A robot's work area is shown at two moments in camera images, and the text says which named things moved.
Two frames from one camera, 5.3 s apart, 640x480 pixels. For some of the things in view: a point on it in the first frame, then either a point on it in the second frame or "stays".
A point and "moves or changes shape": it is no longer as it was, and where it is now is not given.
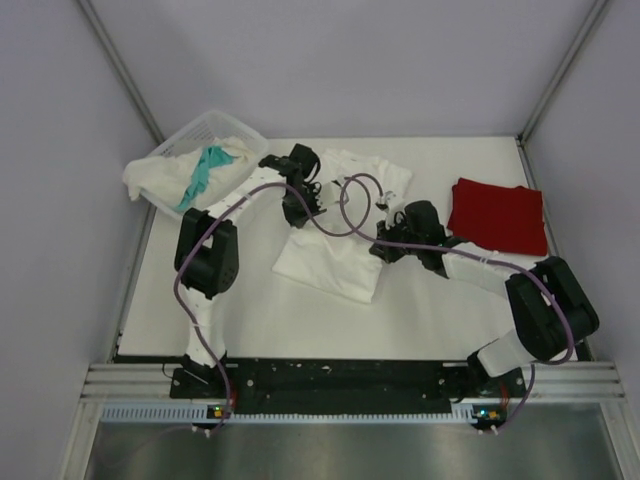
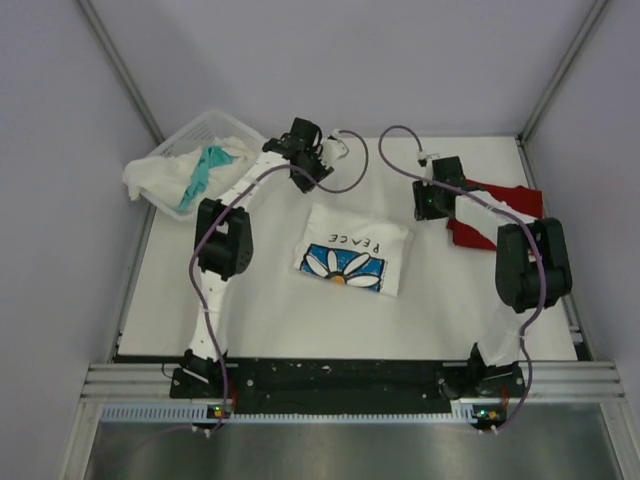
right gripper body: (399, 232) to (425, 201)
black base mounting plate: (346, 384) stays
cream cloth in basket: (173, 178) stays
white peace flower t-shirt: (333, 251) moves or changes shape
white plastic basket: (195, 131) stays
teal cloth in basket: (212, 156) stays
